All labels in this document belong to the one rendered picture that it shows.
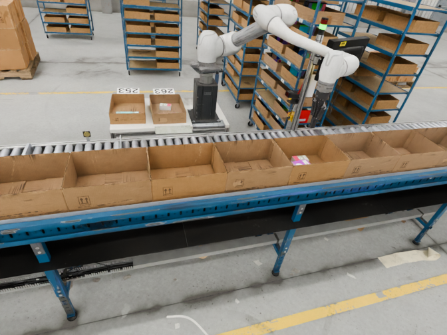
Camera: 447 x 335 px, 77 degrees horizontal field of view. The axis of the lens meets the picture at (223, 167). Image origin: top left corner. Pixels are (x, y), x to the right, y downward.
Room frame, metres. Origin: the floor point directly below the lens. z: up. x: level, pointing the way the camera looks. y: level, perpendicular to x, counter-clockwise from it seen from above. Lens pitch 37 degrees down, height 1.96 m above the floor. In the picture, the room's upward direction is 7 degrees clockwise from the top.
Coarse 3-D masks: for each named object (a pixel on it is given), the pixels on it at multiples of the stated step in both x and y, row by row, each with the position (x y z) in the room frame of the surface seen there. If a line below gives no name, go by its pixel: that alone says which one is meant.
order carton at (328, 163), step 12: (288, 144) 1.60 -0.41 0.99; (300, 144) 1.64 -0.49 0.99; (312, 144) 1.67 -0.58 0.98; (324, 144) 1.66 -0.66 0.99; (288, 156) 1.61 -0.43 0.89; (312, 156) 1.66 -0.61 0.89; (324, 156) 1.63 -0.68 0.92; (336, 156) 1.54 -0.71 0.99; (300, 168) 1.31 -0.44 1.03; (312, 168) 1.33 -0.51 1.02; (324, 168) 1.36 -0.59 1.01; (336, 168) 1.40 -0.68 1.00; (300, 180) 1.32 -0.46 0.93; (312, 180) 1.35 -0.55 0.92; (324, 180) 1.38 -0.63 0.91
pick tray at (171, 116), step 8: (152, 96) 2.41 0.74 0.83; (160, 96) 2.43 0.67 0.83; (168, 96) 2.46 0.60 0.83; (176, 96) 2.49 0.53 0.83; (152, 104) 2.39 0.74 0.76; (176, 104) 2.45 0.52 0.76; (152, 112) 2.06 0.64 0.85; (160, 112) 2.25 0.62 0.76; (168, 112) 2.27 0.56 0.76; (176, 112) 2.29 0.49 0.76; (184, 112) 2.14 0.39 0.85; (160, 120) 2.07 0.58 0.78; (168, 120) 2.09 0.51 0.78; (176, 120) 2.11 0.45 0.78; (184, 120) 2.14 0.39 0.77
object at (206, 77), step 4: (196, 68) 2.26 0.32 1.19; (200, 72) 2.18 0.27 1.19; (204, 72) 2.19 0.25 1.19; (208, 72) 2.21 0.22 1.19; (212, 72) 2.23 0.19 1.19; (216, 72) 2.25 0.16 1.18; (200, 76) 2.29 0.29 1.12; (204, 76) 2.27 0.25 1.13; (208, 76) 2.28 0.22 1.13; (212, 76) 2.32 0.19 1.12; (200, 80) 2.29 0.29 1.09; (204, 80) 2.27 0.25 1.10; (208, 80) 2.28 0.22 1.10
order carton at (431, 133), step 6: (420, 132) 2.00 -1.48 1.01; (426, 132) 2.03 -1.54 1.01; (432, 132) 2.05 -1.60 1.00; (438, 132) 2.07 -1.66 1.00; (444, 132) 2.09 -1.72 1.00; (432, 138) 2.06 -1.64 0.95; (438, 138) 2.09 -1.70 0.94; (444, 138) 2.09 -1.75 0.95; (438, 144) 2.09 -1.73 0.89; (444, 144) 2.07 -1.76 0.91; (444, 156) 1.71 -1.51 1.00; (438, 162) 1.70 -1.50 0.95; (444, 162) 1.73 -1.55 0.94
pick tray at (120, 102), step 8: (112, 96) 2.31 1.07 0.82; (120, 96) 2.34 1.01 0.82; (128, 96) 2.36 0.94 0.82; (136, 96) 2.38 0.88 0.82; (112, 104) 2.24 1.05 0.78; (120, 104) 2.31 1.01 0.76; (128, 104) 2.32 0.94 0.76; (136, 104) 2.35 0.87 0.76; (144, 104) 2.19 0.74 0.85; (112, 112) 2.14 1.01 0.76; (144, 112) 2.05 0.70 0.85; (112, 120) 1.96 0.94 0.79; (120, 120) 1.98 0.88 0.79; (128, 120) 2.00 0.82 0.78; (136, 120) 2.02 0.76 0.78; (144, 120) 2.04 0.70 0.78
